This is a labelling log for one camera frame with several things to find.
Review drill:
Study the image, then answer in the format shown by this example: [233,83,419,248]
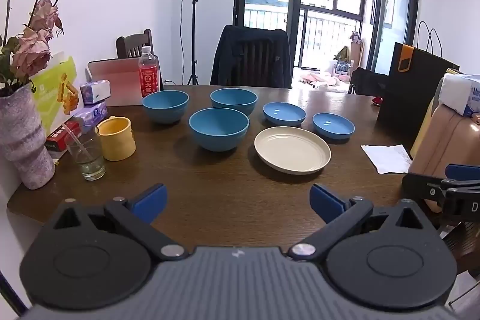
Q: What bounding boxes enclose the black paper bag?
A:
[377,21,460,156]

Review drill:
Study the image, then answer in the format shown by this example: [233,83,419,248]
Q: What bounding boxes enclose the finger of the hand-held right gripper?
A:
[442,164,480,190]
[402,173,451,201]

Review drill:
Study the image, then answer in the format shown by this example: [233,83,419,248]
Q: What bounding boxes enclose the red box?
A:
[45,119,85,160]

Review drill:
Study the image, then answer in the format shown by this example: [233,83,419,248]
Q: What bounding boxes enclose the clear drinking glass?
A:
[65,125,107,181]

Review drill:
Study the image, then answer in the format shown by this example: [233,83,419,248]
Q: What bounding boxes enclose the beige suitcase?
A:
[409,95,480,214]

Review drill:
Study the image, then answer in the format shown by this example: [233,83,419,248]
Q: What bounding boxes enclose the pink white bedding pile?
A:
[298,70,350,86]

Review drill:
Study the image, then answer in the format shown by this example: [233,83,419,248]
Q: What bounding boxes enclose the white paper napkin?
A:
[361,145,412,174]

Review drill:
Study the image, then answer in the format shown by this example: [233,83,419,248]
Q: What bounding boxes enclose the yellow-green snack bag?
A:
[32,55,80,137]

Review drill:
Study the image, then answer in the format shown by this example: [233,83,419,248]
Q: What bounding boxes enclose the clear straw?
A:
[62,121,92,163]

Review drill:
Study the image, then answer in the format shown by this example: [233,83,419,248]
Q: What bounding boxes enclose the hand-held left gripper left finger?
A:
[44,183,188,262]

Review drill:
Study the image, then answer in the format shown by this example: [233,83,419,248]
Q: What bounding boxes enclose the blue shallow plate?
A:
[263,102,307,127]
[313,112,356,140]

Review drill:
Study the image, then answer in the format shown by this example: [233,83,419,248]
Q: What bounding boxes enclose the grey textured vase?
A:
[0,82,56,190]

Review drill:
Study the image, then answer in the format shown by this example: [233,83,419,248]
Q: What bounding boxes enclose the white purple tissue packet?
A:
[80,80,111,105]

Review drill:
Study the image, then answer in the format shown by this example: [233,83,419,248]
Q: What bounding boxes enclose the pink open box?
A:
[86,55,164,107]

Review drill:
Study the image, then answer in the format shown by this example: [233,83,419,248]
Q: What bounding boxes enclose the red label plastic bottle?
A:
[139,46,159,98]

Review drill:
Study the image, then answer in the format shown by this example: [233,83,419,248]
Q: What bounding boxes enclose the blue ribbed bowl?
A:
[188,107,250,152]
[142,90,190,124]
[210,88,259,117]

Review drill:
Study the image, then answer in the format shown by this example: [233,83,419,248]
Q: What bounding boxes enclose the cream ribbed plate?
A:
[254,126,332,175]

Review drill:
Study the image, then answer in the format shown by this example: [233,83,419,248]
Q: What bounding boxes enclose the white blue tissue pack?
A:
[438,73,480,118]

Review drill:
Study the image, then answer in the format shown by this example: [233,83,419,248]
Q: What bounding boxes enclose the dark wooden chair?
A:
[240,39,280,88]
[115,29,154,59]

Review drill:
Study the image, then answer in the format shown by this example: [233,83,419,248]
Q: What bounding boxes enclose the bunch of dried pink roses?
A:
[0,0,111,97]

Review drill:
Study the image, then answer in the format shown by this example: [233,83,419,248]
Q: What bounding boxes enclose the black sliding door frame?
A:
[232,0,421,78]

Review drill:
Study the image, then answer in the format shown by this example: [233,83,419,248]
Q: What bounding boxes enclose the chair with black jacket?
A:
[210,25,292,89]

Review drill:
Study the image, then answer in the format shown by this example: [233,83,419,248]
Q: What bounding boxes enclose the yellow mug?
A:
[97,117,136,162]

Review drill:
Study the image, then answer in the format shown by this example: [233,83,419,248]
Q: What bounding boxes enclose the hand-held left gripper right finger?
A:
[288,184,436,261]

